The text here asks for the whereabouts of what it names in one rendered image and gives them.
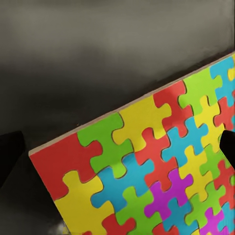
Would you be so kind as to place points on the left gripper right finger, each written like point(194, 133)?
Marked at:
point(227, 146)

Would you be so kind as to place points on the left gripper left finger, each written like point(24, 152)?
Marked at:
point(12, 146)

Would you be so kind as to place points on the jigsaw puzzle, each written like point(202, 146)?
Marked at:
point(152, 166)

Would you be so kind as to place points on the desk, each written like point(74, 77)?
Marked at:
point(64, 63)

